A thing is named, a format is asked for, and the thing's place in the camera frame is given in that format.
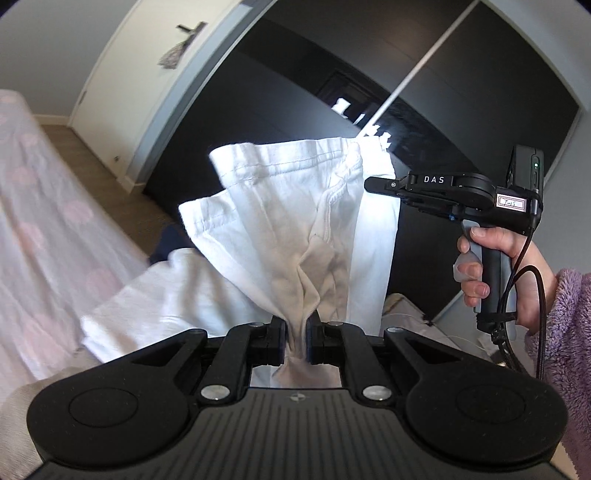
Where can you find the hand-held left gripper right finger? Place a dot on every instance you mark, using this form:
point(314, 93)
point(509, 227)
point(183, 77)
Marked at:
point(315, 341)

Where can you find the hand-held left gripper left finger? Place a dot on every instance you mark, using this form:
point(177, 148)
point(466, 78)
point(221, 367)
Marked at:
point(278, 341)

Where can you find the person's right hand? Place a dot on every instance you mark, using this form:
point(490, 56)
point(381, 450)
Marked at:
point(526, 267)

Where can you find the dark blue cloth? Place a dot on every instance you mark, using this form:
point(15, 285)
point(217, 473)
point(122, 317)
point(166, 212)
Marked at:
point(168, 244)

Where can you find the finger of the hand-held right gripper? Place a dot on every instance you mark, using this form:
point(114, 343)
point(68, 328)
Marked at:
point(383, 184)

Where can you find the white t-shirt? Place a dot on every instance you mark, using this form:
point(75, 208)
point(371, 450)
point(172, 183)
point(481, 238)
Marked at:
point(258, 221)

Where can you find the white door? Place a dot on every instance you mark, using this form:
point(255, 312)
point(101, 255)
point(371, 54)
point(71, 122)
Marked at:
point(138, 69)

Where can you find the white cloth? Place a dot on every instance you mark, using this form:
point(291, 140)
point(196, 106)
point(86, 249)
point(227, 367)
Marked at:
point(406, 314)

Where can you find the patterned hanging pouch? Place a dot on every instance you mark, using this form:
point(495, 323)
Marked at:
point(173, 54)

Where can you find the bed with pink dotted sheet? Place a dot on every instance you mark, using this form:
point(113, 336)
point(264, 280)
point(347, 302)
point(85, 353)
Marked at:
point(46, 230)

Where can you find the black sliding wardrobe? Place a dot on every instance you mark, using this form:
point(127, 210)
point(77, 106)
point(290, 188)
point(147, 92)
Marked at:
point(286, 69)

